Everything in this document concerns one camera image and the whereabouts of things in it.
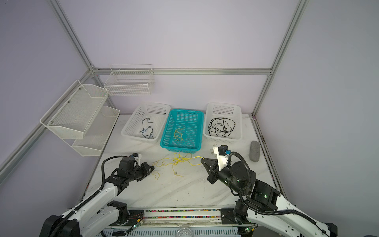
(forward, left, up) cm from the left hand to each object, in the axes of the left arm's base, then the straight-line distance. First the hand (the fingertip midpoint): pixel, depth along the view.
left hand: (152, 168), depth 85 cm
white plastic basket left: (+49, +5, -3) cm, 49 cm away
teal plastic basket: (+33, -17, -6) cm, 37 cm away
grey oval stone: (+14, -65, -3) cm, 66 cm away
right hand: (-8, -27, +26) cm, 38 cm away
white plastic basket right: (+51, -40, -1) cm, 65 cm away
